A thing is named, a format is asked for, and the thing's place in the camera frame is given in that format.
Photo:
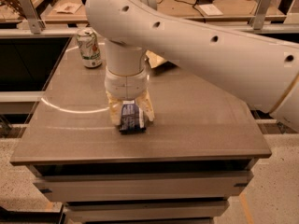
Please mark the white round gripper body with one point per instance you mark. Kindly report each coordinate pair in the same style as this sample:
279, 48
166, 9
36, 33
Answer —
125, 85

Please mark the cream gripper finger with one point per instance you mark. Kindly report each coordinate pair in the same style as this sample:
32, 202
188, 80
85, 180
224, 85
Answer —
144, 102
115, 106

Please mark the blue rxbar chocolate wrapper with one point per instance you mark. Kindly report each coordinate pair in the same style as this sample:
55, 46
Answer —
132, 118

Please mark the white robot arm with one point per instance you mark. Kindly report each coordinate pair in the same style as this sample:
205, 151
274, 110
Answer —
259, 70

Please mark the white green 7up can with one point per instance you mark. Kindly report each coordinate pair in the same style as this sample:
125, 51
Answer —
88, 47

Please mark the yellow brown chip bag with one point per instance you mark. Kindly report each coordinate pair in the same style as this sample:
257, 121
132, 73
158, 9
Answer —
154, 59

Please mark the grey drawer cabinet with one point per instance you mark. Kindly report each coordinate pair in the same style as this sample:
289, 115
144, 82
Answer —
196, 154

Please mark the paper packet on back table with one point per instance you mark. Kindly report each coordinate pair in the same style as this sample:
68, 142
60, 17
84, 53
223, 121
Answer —
68, 8

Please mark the white paper sheet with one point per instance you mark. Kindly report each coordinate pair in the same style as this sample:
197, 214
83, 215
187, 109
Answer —
211, 10

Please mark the left metal bracket post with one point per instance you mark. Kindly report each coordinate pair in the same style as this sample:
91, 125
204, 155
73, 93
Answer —
36, 24

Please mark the metal bracket post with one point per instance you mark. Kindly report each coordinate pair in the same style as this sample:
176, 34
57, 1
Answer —
258, 19
36, 24

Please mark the right metal bracket post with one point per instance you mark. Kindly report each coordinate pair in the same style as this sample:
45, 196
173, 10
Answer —
258, 19

